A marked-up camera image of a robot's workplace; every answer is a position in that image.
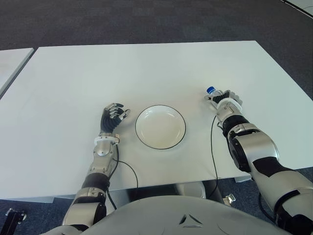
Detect white round base under table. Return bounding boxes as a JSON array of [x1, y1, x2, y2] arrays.
[[175, 182, 207, 199]]

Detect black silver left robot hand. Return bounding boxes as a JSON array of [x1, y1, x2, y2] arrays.
[[99, 102, 131, 134]]

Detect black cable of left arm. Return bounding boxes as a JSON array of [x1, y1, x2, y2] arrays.
[[106, 137, 139, 210]]

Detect clear water bottle blue cap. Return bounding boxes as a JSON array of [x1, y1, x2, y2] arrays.
[[206, 86, 224, 97]]

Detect white plate with black rim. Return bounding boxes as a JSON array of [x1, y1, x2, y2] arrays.
[[135, 104, 187, 150]]

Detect white neighbouring table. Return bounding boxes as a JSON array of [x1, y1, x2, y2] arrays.
[[0, 47, 34, 98]]

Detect grey robot torso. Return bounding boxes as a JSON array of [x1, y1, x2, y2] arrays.
[[43, 195, 284, 235]]

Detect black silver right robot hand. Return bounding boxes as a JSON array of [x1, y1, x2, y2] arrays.
[[203, 90, 243, 110]]

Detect black metal clamp silver knobs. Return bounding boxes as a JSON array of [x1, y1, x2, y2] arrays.
[[5, 208, 27, 235]]

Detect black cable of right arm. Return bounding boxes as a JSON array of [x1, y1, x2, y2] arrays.
[[210, 114, 224, 196]]

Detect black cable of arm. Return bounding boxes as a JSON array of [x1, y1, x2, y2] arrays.
[[106, 137, 139, 210], [210, 114, 224, 196]]

